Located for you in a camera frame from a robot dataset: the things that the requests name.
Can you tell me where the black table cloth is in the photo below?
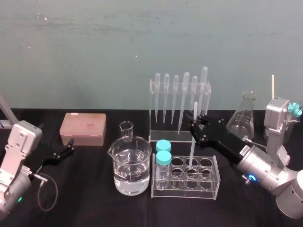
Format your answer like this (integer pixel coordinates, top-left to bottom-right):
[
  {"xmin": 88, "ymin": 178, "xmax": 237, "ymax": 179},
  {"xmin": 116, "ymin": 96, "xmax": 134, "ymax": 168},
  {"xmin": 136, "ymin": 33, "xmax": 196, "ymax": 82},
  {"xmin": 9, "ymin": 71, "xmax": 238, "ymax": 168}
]
[{"xmin": 0, "ymin": 108, "xmax": 303, "ymax": 227}]

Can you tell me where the left gripper dark cable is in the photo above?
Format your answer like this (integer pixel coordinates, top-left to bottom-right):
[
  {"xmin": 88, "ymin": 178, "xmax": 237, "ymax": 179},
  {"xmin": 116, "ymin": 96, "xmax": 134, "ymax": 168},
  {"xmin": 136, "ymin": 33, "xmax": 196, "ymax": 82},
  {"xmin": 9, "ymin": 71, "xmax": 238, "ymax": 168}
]
[{"xmin": 28, "ymin": 173, "xmax": 59, "ymax": 212}]

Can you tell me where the clear glass conical flask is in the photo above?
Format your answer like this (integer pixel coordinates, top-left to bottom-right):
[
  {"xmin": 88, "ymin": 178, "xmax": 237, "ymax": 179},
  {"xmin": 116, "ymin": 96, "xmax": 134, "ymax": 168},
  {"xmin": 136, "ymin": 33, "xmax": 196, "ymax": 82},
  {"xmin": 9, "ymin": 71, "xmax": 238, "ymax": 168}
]
[{"xmin": 225, "ymin": 90, "xmax": 258, "ymax": 141}]

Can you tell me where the clear plastic transfer pipette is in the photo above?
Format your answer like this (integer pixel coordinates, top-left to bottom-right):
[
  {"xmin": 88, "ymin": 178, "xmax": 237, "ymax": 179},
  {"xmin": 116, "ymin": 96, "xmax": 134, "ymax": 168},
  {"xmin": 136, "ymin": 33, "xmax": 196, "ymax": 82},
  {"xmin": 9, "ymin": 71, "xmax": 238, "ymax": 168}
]
[
  {"xmin": 162, "ymin": 73, "xmax": 170, "ymax": 124},
  {"xmin": 197, "ymin": 66, "xmax": 209, "ymax": 117},
  {"xmin": 189, "ymin": 75, "xmax": 198, "ymax": 113},
  {"xmin": 170, "ymin": 74, "xmax": 180, "ymax": 125},
  {"xmin": 178, "ymin": 71, "xmax": 191, "ymax": 136},
  {"xmin": 154, "ymin": 72, "xmax": 161, "ymax": 124}
]

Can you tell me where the clear acrylic pipette stand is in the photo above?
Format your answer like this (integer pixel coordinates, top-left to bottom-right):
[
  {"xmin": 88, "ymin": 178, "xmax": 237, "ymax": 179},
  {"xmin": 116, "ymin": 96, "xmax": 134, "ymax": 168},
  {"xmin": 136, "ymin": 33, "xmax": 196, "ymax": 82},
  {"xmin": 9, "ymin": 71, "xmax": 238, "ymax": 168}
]
[{"xmin": 148, "ymin": 79, "xmax": 212, "ymax": 143}]

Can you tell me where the large glass beaker with water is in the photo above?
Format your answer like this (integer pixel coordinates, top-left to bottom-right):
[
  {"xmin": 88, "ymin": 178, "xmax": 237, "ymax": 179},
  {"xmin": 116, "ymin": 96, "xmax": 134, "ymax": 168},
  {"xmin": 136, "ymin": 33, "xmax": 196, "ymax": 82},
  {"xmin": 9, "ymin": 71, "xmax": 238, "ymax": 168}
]
[{"xmin": 107, "ymin": 136, "xmax": 152, "ymax": 196}]

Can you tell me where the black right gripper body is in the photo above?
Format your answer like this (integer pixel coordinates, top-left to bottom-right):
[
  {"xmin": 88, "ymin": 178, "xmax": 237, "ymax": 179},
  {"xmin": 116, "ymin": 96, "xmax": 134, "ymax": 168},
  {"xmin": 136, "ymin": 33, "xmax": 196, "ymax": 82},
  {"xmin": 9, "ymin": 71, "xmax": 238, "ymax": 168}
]
[{"xmin": 198, "ymin": 117, "xmax": 251, "ymax": 164}]

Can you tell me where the clear glass stirring rod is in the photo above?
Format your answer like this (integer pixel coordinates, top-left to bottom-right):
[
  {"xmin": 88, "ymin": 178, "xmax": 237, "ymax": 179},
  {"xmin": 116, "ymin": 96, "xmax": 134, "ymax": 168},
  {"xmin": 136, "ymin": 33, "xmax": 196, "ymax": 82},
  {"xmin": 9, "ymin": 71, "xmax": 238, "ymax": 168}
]
[{"xmin": 188, "ymin": 101, "xmax": 199, "ymax": 167}]

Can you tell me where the small glass beaker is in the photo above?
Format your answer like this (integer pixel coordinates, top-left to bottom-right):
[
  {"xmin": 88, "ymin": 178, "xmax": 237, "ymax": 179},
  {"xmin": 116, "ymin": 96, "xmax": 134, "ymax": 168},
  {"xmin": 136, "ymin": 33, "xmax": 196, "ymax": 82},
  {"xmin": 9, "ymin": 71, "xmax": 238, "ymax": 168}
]
[{"xmin": 119, "ymin": 121, "xmax": 134, "ymax": 143}]

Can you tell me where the gripper dark cable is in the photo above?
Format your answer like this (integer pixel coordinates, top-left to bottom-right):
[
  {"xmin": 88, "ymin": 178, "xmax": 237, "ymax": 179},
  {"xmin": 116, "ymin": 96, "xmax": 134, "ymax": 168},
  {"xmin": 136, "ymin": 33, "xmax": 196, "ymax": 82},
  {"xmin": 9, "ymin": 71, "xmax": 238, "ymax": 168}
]
[
  {"xmin": 244, "ymin": 138, "xmax": 268, "ymax": 150},
  {"xmin": 28, "ymin": 173, "xmax": 59, "ymax": 212}
]

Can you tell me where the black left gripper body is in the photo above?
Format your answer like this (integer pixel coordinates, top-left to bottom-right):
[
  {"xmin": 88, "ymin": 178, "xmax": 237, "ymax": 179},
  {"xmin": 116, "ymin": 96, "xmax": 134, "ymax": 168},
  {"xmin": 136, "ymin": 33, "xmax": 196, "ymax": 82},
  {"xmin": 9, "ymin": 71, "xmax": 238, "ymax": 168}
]
[{"xmin": 25, "ymin": 136, "xmax": 56, "ymax": 172}]

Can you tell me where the clear acrylic tube rack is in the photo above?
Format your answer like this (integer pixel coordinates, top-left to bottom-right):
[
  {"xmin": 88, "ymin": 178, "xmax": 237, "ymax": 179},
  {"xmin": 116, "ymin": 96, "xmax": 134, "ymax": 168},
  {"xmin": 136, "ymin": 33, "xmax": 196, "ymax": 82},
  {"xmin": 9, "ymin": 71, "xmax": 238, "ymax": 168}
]
[{"xmin": 151, "ymin": 154, "xmax": 222, "ymax": 201}]

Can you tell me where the right gripper dark cable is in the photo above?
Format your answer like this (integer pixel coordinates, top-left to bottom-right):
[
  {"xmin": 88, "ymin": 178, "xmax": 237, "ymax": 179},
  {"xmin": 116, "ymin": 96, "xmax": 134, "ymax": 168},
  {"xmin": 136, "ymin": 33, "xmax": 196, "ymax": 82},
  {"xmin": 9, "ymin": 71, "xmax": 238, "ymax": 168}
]
[{"xmin": 244, "ymin": 138, "xmax": 268, "ymax": 150}]

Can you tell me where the pink pipette tip box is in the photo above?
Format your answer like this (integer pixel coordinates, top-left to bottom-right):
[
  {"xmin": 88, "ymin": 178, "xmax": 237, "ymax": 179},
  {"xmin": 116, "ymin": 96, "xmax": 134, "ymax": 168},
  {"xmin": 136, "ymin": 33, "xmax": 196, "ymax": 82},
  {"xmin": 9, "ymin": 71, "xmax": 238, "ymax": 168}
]
[{"xmin": 59, "ymin": 112, "xmax": 107, "ymax": 146}]

